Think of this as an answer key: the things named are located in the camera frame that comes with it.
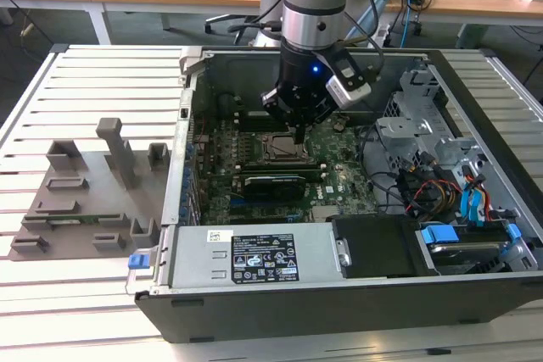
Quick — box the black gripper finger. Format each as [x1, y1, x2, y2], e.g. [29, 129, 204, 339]
[301, 97, 337, 146]
[260, 88, 300, 145]

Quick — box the silver CPU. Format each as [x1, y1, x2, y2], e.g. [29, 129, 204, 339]
[271, 136, 300, 159]

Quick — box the metal socket cover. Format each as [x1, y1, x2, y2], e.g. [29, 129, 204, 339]
[261, 131, 310, 164]

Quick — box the CPU socket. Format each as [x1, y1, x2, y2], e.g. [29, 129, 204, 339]
[260, 131, 311, 164]

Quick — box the black RAM slot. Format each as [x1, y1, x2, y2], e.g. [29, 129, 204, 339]
[232, 109, 271, 122]
[235, 159, 326, 171]
[235, 120, 277, 133]
[237, 166, 328, 181]

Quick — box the green motherboard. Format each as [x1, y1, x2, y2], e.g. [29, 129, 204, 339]
[188, 114, 381, 226]

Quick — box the silver metal disk bay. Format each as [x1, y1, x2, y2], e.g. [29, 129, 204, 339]
[375, 64, 489, 176]

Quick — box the black graphics card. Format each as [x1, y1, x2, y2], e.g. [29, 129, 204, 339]
[241, 173, 306, 202]

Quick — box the white power strip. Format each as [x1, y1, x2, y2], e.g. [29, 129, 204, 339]
[369, 22, 392, 49]

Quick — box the black office chair base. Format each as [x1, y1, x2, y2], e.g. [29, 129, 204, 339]
[204, 14, 255, 46]

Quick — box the silver chipset heatsink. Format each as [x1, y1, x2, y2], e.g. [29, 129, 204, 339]
[311, 204, 339, 223]

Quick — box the black expansion slot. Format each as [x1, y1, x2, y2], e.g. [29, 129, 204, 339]
[228, 204, 313, 221]

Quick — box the grey power supply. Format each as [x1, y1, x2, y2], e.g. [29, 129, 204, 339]
[154, 224, 353, 295]

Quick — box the hard disk in blue carrier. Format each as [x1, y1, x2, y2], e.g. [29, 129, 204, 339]
[415, 224, 523, 276]

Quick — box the grey parts rack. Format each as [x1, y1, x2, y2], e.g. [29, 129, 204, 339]
[7, 117, 173, 262]

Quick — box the black open PC case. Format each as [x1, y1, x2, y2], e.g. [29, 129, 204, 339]
[126, 46, 543, 344]

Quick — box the blue case latch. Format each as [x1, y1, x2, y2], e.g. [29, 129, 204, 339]
[126, 253, 152, 272]

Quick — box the green RAM stick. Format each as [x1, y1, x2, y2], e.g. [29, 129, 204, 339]
[46, 213, 122, 226]

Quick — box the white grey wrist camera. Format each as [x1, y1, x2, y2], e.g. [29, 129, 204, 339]
[324, 54, 373, 111]

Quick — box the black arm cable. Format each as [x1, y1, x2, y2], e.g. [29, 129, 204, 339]
[339, 0, 387, 83]

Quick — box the blue hanging cable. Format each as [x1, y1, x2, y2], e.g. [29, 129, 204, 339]
[398, 0, 415, 48]

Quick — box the red yellow black wire bundle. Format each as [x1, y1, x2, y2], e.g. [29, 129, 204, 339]
[398, 158, 463, 217]

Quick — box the blue flat data wire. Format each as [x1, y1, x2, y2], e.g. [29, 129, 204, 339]
[460, 186, 489, 227]

